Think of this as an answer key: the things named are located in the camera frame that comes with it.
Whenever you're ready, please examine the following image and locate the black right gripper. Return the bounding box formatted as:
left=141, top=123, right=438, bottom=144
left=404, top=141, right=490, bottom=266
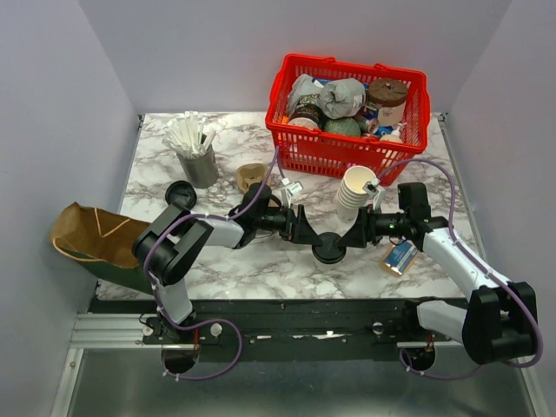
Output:
left=337, top=204, right=409, bottom=248

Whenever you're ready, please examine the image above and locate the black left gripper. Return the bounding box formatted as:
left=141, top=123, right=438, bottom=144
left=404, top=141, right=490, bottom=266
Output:
left=254, top=203, right=322, bottom=245

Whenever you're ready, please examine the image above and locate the black plastic cup lid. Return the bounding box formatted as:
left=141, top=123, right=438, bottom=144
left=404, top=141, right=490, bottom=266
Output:
left=312, top=232, right=347, bottom=259

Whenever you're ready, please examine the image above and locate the white paper cup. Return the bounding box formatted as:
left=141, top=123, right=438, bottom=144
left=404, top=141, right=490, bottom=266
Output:
left=314, top=257, right=343, bottom=265

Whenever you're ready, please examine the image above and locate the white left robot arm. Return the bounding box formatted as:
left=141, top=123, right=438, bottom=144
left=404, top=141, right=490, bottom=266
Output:
left=132, top=181, right=323, bottom=343

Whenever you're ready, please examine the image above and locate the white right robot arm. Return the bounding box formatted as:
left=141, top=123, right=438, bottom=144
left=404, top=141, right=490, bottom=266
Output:
left=338, top=182, right=542, bottom=365

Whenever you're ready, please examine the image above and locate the stack of paper cups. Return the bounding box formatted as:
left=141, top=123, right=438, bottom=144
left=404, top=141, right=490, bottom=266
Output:
left=335, top=165, right=376, bottom=222

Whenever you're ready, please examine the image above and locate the blue orange card box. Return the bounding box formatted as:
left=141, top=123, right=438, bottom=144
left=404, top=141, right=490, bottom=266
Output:
left=381, top=240, right=420, bottom=276

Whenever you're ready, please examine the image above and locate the brown cardboard cup carrier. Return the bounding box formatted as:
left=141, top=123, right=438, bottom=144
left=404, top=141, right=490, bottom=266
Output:
left=236, top=163, right=282, bottom=210

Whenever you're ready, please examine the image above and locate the red plastic shopping basket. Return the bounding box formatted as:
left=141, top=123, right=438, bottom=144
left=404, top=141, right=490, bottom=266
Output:
left=265, top=54, right=431, bottom=185

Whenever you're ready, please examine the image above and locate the cream pump lotion bottle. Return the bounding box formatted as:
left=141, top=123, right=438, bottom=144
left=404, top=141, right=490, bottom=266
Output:
left=378, top=123, right=406, bottom=143

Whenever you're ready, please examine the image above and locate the green netted melon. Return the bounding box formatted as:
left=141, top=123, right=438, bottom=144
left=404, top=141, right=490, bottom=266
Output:
left=323, top=117, right=361, bottom=137

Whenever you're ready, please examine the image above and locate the red blue drink can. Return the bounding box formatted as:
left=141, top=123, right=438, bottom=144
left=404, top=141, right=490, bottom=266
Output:
left=361, top=118, right=380, bottom=135

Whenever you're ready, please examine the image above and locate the black labelled tub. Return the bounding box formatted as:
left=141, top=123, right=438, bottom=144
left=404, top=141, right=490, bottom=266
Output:
left=288, top=94, right=326, bottom=129

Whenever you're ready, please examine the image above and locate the black lid on table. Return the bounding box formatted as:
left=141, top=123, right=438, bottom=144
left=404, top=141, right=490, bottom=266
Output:
left=165, top=180, right=197, bottom=210

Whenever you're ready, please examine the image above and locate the grey plastic mailer bag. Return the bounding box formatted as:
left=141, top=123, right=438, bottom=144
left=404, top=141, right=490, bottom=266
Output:
left=287, top=74, right=366, bottom=119

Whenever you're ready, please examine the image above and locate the brown lidded round box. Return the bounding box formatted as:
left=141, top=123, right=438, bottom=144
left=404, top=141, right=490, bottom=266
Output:
left=367, top=78, right=408, bottom=126

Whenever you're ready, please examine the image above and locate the brown green paper bag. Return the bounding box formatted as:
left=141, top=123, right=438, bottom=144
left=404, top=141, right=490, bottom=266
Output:
left=49, top=202, right=152, bottom=295

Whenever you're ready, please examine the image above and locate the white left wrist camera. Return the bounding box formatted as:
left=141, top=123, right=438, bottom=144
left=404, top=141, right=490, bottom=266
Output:
left=280, top=177, right=303, bottom=209

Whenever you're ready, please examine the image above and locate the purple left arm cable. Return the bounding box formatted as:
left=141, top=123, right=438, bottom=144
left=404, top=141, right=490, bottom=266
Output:
left=142, top=146, right=283, bottom=382

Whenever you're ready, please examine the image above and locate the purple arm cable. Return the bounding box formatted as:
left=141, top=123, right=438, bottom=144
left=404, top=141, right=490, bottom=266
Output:
left=142, top=146, right=283, bottom=382
left=375, top=157, right=544, bottom=379

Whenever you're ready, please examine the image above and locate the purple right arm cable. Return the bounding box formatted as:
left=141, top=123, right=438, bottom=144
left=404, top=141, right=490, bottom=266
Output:
left=375, top=157, right=544, bottom=379

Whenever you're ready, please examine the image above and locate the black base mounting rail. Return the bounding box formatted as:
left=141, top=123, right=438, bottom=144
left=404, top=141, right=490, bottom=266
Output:
left=142, top=299, right=446, bottom=370

